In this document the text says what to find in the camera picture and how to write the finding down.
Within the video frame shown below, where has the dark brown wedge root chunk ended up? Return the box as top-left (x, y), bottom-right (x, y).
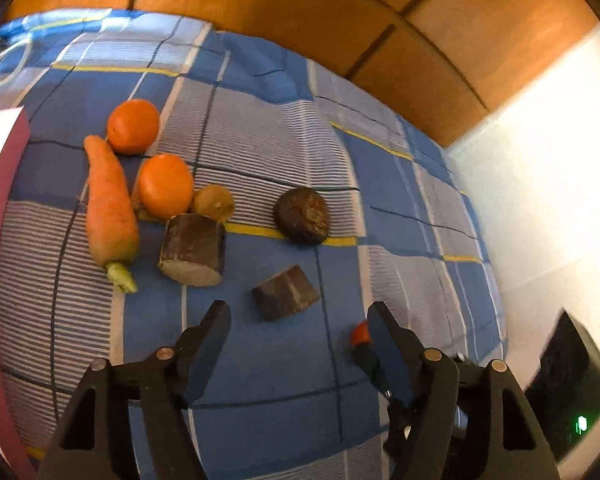
top-left (251, 264), bottom-right (321, 322)

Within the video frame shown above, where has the carrot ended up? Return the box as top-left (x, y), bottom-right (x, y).
top-left (83, 134), bottom-right (141, 294)

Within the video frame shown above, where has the small yellow fruit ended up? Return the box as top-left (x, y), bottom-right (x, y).
top-left (193, 184), bottom-right (236, 224)

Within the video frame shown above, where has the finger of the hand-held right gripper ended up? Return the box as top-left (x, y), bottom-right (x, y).
top-left (352, 342), bottom-right (396, 403)

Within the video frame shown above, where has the dark brown cylindrical root chunk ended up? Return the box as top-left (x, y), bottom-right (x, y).
top-left (158, 213), bottom-right (227, 288)

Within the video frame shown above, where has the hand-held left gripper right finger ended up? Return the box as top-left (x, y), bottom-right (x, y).
top-left (366, 301), bottom-right (562, 480)

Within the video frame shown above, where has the orange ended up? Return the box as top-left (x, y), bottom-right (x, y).
top-left (106, 98), bottom-right (161, 156)
top-left (138, 153), bottom-right (195, 221)

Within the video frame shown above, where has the dark brown round fruit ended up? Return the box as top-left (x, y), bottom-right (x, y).
top-left (273, 186), bottom-right (331, 247)

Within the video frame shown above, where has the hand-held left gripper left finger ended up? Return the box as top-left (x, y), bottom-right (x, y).
top-left (39, 300), bottom-right (232, 480)

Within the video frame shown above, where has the red tomato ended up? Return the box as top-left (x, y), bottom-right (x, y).
top-left (350, 322), bottom-right (372, 349)

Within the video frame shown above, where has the blue plaid blanket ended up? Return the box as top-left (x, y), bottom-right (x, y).
top-left (0, 8), bottom-right (509, 480)

